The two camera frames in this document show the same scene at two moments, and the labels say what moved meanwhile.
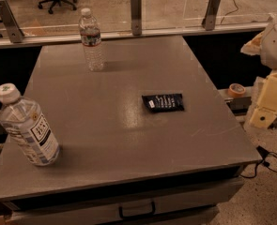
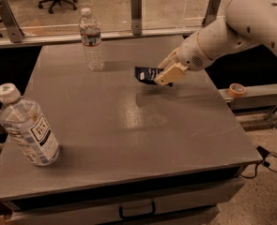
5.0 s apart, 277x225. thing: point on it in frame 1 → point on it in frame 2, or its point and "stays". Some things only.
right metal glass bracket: (209, 20) stays
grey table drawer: (115, 206) stays
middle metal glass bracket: (136, 13) stays
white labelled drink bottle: (27, 127) stays
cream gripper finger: (253, 46) → (169, 60)
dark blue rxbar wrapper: (164, 102) → (146, 75)
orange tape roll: (236, 90) stays
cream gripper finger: (262, 117) → (171, 74)
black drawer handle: (137, 215) stays
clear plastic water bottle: (91, 41) stays
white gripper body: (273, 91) → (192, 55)
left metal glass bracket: (16, 32) stays
